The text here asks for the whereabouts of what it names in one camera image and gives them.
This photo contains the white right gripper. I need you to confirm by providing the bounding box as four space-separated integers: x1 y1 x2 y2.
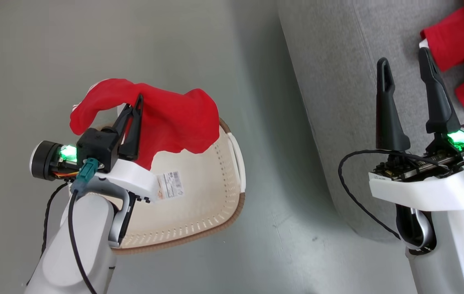
369 47 464 212

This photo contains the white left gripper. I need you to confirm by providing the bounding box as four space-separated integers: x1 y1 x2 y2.
30 94 161 203

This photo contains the plain red garment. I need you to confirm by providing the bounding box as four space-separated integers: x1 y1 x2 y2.
70 78 220 171

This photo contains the white laundry basket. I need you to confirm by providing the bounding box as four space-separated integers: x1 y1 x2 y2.
93 116 246 256

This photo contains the white barcode label sticker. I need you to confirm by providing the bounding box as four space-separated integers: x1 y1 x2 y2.
156 170 186 201

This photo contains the grey fabric sofa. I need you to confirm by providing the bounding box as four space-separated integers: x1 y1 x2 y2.
277 0 464 241

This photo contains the teal cable connector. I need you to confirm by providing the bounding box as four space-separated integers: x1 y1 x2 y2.
71 158 100 193

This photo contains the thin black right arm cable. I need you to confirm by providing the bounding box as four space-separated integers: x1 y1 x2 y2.
338 149 463 241

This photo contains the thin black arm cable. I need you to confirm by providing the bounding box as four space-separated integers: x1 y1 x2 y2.
67 189 98 294
338 149 463 241

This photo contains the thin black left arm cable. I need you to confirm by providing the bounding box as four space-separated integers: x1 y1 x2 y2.
67 189 98 294

